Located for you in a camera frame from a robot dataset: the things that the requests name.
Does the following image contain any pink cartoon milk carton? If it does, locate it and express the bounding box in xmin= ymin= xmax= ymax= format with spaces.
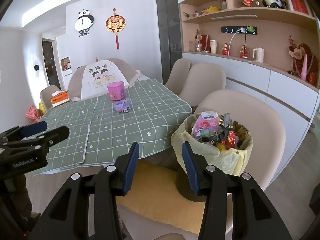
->
xmin=191 ymin=112 xmax=220 ymax=140

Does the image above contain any red chip bag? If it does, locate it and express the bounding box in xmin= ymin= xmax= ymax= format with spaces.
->
xmin=224 ymin=131 xmax=239 ymax=148

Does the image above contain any orange tissue box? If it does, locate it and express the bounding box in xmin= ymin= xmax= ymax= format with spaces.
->
xmin=50 ymin=90 xmax=69 ymax=107

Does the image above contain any green checkered tablecloth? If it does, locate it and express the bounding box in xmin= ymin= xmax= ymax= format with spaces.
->
xmin=32 ymin=79 xmax=191 ymax=176

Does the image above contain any beige chair at table left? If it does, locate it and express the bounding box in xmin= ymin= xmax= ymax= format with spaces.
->
xmin=40 ymin=85 xmax=61 ymax=111

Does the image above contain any mesh food cover tent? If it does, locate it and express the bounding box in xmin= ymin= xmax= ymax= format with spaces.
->
xmin=68 ymin=58 xmax=141 ymax=101

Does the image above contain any pink toy bucket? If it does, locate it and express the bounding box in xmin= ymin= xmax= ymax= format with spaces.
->
xmin=107 ymin=81 xmax=125 ymax=101

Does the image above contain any yellow seat cushion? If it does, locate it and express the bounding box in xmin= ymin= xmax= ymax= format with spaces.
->
xmin=116 ymin=159 xmax=204 ymax=234

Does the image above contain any near beige chair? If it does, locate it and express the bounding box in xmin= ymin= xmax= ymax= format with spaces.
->
xmin=117 ymin=89 xmax=287 ymax=240

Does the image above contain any red chinese knot ornament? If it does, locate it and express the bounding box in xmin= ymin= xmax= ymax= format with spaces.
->
xmin=105 ymin=8 xmax=126 ymax=50

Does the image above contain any far beige chair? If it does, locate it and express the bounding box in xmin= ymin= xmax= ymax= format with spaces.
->
xmin=165 ymin=58 xmax=191 ymax=95

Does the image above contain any middle beige chair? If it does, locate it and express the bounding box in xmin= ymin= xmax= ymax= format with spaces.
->
xmin=179 ymin=63 xmax=227 ymax=107

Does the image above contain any red flower decoration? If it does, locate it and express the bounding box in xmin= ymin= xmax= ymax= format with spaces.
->
xmin=287 ymin=36 xmax=318 ymax=86

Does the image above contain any white electric kettle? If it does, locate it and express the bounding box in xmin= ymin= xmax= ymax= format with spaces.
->
xmin=253 ymin=47 xmax=265 ymax=63

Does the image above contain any black power strip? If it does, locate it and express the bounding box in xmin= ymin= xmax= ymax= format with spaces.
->
xmin=221 ymin=26 xmax=258 ymax=35

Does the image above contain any yellow teapot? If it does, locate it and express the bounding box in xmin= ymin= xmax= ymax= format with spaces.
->
xmin=202 ymin=5 xmax=221 ymax=14

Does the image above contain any panda wine bottle holder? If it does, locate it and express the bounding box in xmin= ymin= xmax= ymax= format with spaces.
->
xmin=262 ymin=0 xmax=287 ymax=9

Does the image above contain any red framed picture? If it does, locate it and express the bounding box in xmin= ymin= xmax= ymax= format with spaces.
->
xmin=287 ymin=0 xmax=313 ymax=16

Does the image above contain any panda wall clock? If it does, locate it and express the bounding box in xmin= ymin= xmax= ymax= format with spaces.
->
xmin=74 ymin=9 xmax=94 ymax=37

